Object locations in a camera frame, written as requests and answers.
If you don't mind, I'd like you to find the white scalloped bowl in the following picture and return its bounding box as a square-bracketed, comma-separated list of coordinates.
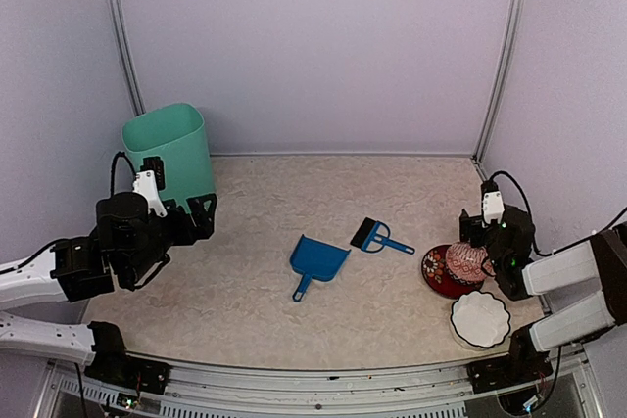
[449, 291, 511, 351]

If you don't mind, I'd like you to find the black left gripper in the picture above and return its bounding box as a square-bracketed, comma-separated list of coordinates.
[122, 193, 217, 284]

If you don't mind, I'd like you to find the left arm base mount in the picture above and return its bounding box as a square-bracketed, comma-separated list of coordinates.
[84, 321, 170, 395]

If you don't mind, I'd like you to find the red floral bowl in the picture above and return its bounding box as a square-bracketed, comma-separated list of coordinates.
[420, 245, 485, 300]

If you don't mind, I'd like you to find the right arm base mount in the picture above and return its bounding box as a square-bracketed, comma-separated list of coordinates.
[466, 326, 554, 394]

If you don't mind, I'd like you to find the teal plastic waste bin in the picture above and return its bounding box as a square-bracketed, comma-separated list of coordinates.
[122, 103, 216, 212]

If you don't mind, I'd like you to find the blue hand brush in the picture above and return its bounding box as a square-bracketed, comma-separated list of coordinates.
[350, 217, 415, 255]

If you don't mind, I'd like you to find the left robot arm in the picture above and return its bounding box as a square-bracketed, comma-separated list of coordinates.
[1, 192, 217, 384]

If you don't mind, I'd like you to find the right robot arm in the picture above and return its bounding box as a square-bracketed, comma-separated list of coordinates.
[450, 222, 626, 383]

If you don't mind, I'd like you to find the pink patterned bowl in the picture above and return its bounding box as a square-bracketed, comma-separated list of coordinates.
[445, 242, 495, 285]

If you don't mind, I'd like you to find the blue dustpan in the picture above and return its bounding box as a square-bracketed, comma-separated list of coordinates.
[289, 235, 351, 302]

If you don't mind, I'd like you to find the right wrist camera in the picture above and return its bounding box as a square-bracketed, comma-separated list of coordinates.
[481, 179, 505, 226]

